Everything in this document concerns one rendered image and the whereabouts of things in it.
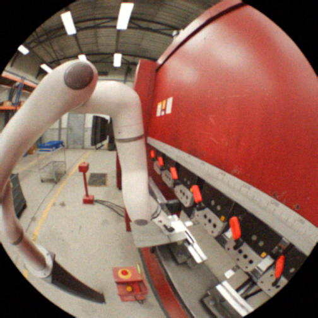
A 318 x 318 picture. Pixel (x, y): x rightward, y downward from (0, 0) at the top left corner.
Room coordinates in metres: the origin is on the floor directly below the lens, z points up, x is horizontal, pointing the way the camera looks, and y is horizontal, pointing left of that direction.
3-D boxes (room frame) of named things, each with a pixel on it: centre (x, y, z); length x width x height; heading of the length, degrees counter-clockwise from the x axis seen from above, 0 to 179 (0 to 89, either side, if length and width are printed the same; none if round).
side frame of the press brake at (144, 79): (1.47, -0.01, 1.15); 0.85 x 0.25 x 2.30; 110
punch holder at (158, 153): (0.89, -0.03, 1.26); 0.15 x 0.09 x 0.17; 20
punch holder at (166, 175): (0.70, -0.10, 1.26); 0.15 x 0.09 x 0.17; 20
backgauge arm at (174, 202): (1.04, -0.38, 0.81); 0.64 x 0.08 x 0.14; 110
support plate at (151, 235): (0.44, -0.04, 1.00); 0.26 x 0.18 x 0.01; 110
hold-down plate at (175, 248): (0.43, -0.14, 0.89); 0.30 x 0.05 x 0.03; 20
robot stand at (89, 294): (-0.02, 0.45, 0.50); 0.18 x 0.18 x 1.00; 21
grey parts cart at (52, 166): (2.16, 2.97, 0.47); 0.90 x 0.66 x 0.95; 21
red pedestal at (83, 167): (1.71, 1.30, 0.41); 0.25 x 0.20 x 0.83; 110
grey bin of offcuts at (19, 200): (0.25, 2.64, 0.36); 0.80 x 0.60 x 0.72; 21
